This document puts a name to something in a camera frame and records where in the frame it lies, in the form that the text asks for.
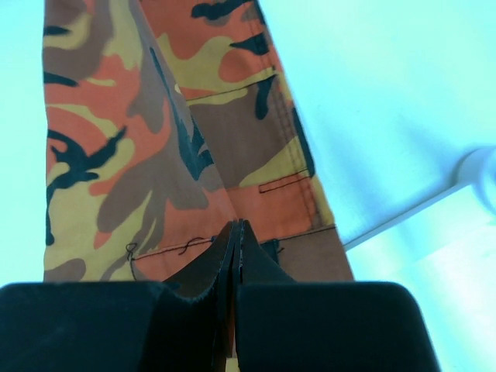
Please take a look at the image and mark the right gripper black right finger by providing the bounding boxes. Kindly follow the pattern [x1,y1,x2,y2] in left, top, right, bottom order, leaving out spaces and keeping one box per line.
[234,220,440,371]

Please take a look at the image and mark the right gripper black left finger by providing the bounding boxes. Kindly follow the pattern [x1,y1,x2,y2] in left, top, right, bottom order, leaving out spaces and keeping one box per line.
[1,222,236,371]

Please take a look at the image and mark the white metal clothes rack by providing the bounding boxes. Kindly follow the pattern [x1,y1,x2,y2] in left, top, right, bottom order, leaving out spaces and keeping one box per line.
[346,146,495,256]

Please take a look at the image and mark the orange camouflage trousers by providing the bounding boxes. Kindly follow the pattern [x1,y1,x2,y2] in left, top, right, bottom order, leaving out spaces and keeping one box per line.
[43,0,353,281]

